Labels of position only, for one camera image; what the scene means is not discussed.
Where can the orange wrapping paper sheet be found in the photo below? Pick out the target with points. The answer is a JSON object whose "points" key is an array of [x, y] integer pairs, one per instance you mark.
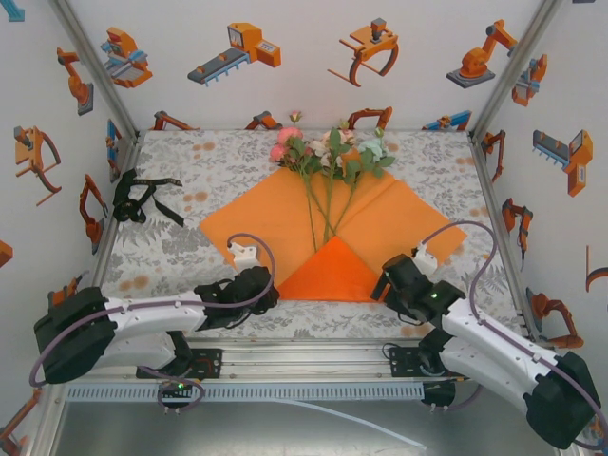
{"points": [[266, 223]]}

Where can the light blue fake flower stem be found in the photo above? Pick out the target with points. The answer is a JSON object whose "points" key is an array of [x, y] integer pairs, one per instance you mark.
{"points": [[375, 149]]}

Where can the cream fake flower stem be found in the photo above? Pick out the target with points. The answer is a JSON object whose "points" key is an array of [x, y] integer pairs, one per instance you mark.
{"points": [[324, 148]]}

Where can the black printed ribbon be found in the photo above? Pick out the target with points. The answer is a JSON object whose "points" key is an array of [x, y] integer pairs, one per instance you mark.
{"points": [[124, 210]]}

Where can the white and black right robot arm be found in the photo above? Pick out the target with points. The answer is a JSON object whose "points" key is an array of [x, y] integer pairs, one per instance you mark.
{"points": [[494, 351]]}

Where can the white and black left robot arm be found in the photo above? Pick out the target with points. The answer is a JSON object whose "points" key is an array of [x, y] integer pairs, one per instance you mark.
{"points": [[157, 313]]}

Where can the floral patterned tablecloth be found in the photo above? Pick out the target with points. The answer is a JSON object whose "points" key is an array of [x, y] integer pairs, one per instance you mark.
{"points": [[332, 323]]}

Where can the small circuit board green light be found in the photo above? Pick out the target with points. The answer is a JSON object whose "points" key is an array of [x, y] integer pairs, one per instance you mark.
{"points": [[178, 387]]}

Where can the grey metal base panel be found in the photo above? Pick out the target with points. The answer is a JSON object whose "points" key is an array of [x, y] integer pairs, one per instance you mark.
{"points": [[237, 427]]}

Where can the thin white tube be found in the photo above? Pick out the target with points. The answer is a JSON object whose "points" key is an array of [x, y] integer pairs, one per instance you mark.
{"points": [[380, 427]]}

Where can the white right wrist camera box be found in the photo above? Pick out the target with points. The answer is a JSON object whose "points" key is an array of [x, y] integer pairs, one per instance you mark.
{"points": [[425, 259]]}

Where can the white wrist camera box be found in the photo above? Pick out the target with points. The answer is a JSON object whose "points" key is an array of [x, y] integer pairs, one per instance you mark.
{"points": [[425, 259], [247, 256]]}

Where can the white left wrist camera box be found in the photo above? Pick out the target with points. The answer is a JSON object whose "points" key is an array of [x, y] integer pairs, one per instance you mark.
{"points": [[247, 256]]}

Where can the aluminium frame rail with grooves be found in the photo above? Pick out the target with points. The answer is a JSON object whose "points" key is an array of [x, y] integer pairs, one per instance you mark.
{"points": [[309, 361]]}

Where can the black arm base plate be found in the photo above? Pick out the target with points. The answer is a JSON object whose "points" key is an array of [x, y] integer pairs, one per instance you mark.
{"points": [[211, 363], [401, 363]]}

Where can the black box under rail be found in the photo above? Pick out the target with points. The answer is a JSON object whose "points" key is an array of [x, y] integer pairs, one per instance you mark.
{"points": [[439, 394]]}

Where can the aluminium table side rail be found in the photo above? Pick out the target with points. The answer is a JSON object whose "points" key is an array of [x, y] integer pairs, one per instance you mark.
{"points": [[130, 159], [480, 159]]}

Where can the aluminium frame leg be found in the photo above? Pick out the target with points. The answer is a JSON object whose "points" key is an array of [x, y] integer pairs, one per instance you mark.
{"points": [[47, 423]]}

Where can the slanted aluminium frame post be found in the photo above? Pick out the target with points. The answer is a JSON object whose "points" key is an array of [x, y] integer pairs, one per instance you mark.
{"points": [[514, 66], [97, 66]]}

